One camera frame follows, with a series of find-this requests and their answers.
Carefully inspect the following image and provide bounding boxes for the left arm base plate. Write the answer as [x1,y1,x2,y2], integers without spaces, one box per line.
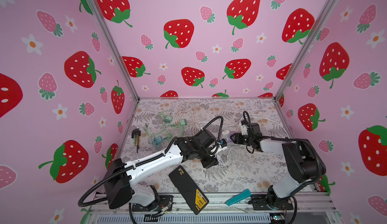
[132,195,173,212]

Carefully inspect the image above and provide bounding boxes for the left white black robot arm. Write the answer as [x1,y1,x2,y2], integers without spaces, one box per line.
[78,129,227,209]

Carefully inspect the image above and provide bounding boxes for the black rectangular case yellow label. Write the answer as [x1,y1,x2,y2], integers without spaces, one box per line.
[169,166,209,215]

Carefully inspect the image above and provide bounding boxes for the light green usb charger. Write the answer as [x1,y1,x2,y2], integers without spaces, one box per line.
[178,119,187,126]

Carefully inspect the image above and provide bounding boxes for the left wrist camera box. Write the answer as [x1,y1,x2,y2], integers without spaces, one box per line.
[218,138,227,149]

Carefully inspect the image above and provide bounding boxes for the white power strip cable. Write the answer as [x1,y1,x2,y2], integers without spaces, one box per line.
[193,113,295,140]

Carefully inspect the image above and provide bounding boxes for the hex key set holder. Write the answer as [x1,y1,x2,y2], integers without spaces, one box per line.
[131,128,141,153]

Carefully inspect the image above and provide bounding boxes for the pink socket power cable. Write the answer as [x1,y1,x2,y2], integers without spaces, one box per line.
[175,102,196,128]

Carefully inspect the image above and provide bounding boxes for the teal blue usb charger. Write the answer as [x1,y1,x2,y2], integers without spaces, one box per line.
[152,136,165,148]

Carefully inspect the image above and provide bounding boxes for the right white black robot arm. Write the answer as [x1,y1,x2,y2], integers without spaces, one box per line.
[230,120,326,209]

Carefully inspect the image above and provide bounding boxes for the thin white usb cables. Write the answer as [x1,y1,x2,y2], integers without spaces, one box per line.
[217,146,239,168]

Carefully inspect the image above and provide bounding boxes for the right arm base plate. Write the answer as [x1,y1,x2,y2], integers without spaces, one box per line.
[248,194,294,211]

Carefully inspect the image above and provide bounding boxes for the teal plastic handle tool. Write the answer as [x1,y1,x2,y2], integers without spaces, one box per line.
[225,189,252,206]

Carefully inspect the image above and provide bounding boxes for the purple white power strip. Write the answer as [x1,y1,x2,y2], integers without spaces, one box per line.
[228,132,238,144]

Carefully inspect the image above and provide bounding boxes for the aluminium front rail frame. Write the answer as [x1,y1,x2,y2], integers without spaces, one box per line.
[85,192,344,224]

